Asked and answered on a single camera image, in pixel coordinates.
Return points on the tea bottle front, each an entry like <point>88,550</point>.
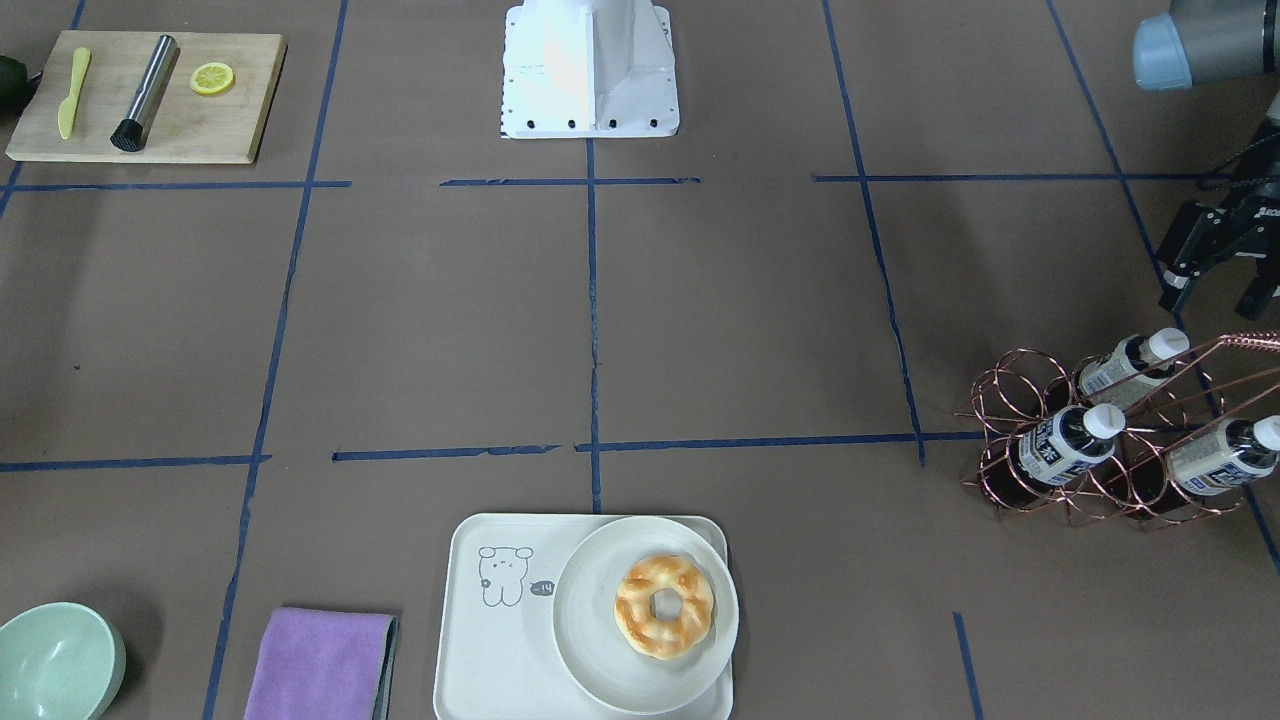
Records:
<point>1054,453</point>
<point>1231,455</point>

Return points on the mint green bowl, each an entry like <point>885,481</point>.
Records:
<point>61,660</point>

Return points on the yellow plastic knife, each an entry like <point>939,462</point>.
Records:
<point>68,107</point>

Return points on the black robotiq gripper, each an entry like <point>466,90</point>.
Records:
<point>1203,237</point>

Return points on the wooden cutting board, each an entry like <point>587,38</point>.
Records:
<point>188,128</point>

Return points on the copper wire bottle rack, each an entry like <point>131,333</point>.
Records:
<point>1232,377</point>

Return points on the tea bottle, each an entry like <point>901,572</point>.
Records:
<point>1054,453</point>
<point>1231,455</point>
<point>1132,370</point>

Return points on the cream tray with bear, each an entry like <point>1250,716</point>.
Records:
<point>497,654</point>

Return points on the lemon slice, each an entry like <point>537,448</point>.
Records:
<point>212,78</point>

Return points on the steel muddler black tip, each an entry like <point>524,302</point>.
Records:
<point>132,132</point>

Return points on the cream round plate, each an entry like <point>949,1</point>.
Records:
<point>590,644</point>

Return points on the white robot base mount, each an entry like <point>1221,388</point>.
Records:
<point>589,69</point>

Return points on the glazed twisted donut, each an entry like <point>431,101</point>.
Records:
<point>634,606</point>

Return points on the dark green avocado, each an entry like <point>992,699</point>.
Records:
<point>16,85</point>

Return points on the purple folded cloth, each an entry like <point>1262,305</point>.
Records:
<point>316,664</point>

